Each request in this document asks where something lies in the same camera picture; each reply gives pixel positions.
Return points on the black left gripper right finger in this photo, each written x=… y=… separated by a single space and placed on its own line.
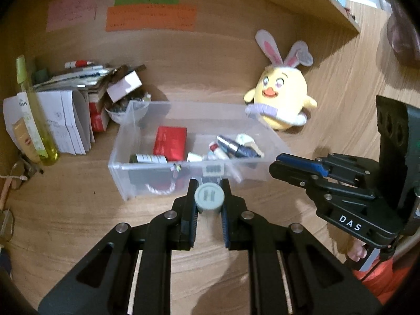
x=231 y=219

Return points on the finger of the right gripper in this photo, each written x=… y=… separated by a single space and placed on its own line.
x=291 y=175
x=303 y=164

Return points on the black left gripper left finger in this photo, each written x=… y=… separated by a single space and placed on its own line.
x=187 y=218

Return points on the white red lip balm tube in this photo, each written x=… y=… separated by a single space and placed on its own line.
x=218 y=152

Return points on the dark green glass bottle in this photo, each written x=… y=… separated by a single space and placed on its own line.
x=147 y=159

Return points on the pale green tube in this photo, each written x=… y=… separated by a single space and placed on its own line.
x=197 y=161

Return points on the orange sleeve forearm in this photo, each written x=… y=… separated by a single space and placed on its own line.
x=384 y=281

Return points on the right hand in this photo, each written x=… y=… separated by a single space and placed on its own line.
x=356 y=250

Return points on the yellow chick bunny plush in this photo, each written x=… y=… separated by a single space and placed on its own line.
x=281 y=93

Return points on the clear plastic storage bin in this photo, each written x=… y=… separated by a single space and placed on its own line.
x=204 y=122

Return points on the red envelope packet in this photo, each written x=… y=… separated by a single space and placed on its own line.
x=170 y=142

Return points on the white ceramic bowl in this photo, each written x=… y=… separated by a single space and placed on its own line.
x=137 y=108

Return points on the red small box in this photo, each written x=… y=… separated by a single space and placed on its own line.
x=98 y=117

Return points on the small pink white box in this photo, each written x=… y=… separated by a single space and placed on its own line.
x=123 y=87

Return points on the white paper boxes stack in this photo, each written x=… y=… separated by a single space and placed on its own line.
x=68 y=119

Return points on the metal nail clipper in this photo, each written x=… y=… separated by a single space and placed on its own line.
x=22 y=171

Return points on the beige wooden stick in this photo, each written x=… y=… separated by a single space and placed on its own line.
x=4 y=193

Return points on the red white marker pen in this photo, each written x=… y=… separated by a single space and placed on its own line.
x=77 y=64

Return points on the orange sticky note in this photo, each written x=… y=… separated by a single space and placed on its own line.
x=134 y=17

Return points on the pink sticky note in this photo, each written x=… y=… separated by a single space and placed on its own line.
x=66 y=13

